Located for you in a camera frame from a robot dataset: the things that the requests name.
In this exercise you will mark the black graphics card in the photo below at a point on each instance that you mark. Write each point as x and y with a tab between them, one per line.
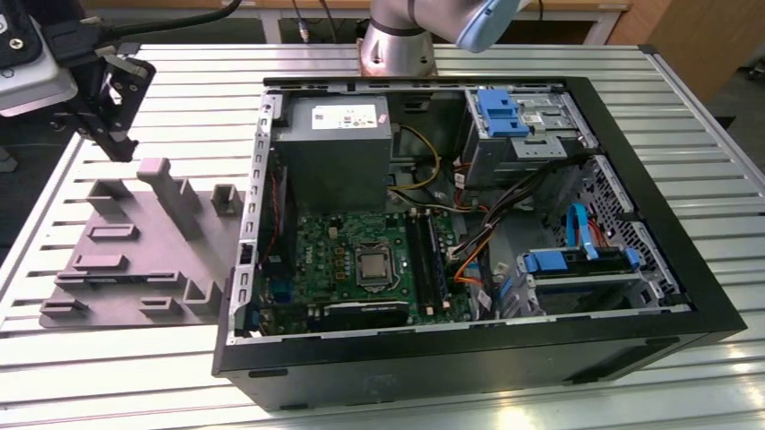
365	315

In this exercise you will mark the silver CPU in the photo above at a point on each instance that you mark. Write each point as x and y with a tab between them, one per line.
373	266

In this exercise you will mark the black CPU socket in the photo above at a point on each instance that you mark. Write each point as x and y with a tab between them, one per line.
371	246

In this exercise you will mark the black RAM slot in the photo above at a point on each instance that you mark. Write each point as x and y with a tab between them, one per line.
418	264

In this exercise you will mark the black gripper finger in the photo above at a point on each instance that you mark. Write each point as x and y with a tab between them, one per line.
119	103

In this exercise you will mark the hard disk in blue carrier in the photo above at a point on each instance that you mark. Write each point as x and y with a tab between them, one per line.
553	262

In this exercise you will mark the blue drive latch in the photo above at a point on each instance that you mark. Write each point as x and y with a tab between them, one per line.
498	112

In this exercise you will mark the metal drive cage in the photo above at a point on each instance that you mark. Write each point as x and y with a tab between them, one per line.
538	148

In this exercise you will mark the wooden cabinet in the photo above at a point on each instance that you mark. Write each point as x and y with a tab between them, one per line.
688	45

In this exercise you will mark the grey parts rack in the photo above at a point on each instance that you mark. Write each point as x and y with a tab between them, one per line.
150	242

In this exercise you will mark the wooden desk white frame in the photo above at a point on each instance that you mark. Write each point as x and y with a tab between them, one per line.
585	6

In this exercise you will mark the green motherboard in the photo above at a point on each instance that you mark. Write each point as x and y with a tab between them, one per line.
323	251

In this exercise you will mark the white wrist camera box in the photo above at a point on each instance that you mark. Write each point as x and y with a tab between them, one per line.
30	71

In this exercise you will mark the black open PC case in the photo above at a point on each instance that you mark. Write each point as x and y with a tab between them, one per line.
418	372

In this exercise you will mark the grey power supply unit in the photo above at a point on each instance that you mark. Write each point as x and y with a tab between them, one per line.
334	170

